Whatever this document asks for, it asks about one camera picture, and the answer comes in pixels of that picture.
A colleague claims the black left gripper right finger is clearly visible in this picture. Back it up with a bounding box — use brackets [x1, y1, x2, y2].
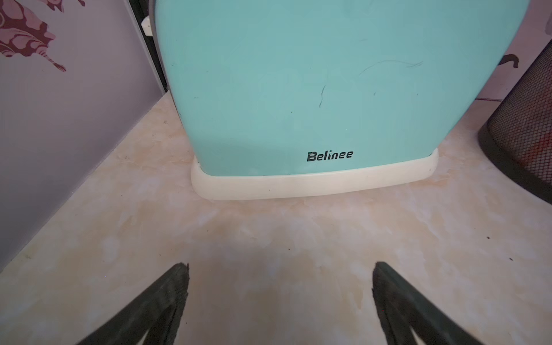
[372, 262, 482, 345]

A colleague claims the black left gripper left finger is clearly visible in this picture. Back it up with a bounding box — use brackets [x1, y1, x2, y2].
[79, 263, 190, 344]

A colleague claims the black mesh trash bin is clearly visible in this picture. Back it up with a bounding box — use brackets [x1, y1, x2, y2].
[477, 43, 551, 204]

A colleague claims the mint green toaster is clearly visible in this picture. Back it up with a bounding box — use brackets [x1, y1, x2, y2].
[149, 0, 528, 201]

